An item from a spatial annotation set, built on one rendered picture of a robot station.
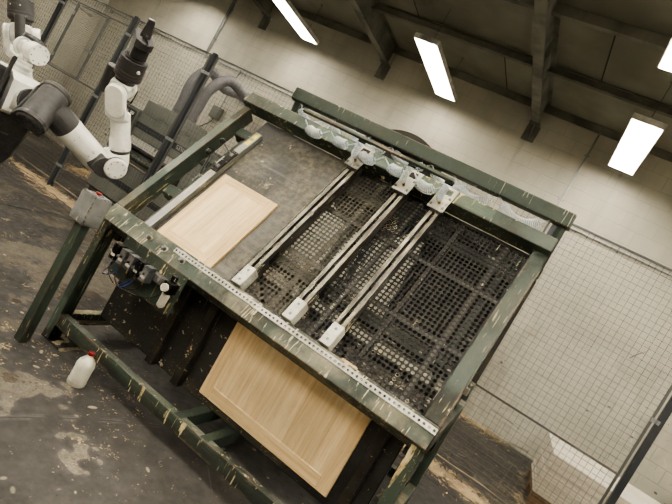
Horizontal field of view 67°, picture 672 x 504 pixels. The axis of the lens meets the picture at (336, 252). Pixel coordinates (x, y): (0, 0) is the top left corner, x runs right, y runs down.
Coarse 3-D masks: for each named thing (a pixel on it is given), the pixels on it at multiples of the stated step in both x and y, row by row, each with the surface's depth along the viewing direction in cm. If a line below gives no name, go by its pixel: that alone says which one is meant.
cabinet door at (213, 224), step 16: (224, 176) 315; (208, 192) 307; (224, 192) 307; (240, 192) 306; (256, 192) 306; (192, 208) 300; (208, 208) 300; (224, 208) 300; (240, 208) 299; (256, 208) 299; (272, 208) 298; (176, 224) 293; (192, 224) 293; (208, 224) 293; (224, 224) 292; (240, 224) 292; (256, 224) 291; (176, 240) 286; (192, 240) 286; (208, 240) 286; (224, 240) 285; (240, 240) 286; (208, 256) 279; (224, 256) 280
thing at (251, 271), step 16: (352, 160) 306; (352, 176) 306; (336, 192) 299; (320, 208) 292; (304, 224) 286; (272, 240) 277; (288, 240) 280; (256, 256) 271; (272, 256) 274; (240, 272) 265; (256, 272) 268; (240, 288) 264
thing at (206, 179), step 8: (256, 144) 333; (240, 152) 324; (232, 160) 321; (224, 168) 319; (208, 176) 312; (216, 176) 316; (192, 184) 309; (200, 184) 309; (208, 184) 314; (184, 192) 305; (192, 192) 305; (176, 200) 302; (184, 200) 303; (168, 208) 298; (176, 208) 301; (152, 216) 295; (160, 216) 295; (168, 216) 299; (152, 224) 291
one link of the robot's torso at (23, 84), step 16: (0, 64) 154; (16, 64) 166; (0, 80) 153; (16, 80) 157; (32, 80) 163; (0, 96) 156; (16, 96) 157; (0, 112) 158; (0, 128) 161; (16, 128) 165; (0, 144) 164; (16, 144) 168; (0, 160) 169
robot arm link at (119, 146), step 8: (112, 128) 173; (120, 128) 173; (128, 128) 175; (112, 136) 174; (120, 136) 174; (128, 136) 176; (112, 144) 175; (120, 144) 175; (128, 144) 177; (112, 152) 177; (120, 152) 177; (128, 152) 179; (128, 160) 181
